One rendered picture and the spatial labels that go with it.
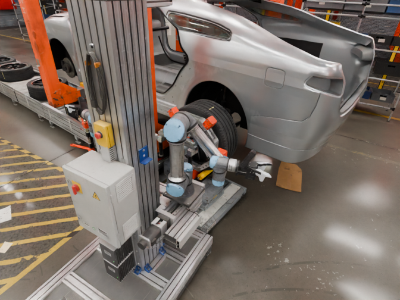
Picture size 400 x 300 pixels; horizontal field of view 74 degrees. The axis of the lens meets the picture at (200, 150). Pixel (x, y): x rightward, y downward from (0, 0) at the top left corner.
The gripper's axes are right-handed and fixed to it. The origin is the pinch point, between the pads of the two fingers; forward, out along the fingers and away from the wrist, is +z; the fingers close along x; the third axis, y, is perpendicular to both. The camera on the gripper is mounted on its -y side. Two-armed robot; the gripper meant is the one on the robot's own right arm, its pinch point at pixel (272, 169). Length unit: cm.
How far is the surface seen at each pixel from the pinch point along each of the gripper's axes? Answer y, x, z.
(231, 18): -77, -119, -52
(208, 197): 90, -88, -51
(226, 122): 6, -83, -41
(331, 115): -13, -89, 42
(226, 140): 19, -75, -38
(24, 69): 35, -304, -496
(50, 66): -6, -162, -295
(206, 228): 108, -63, -44
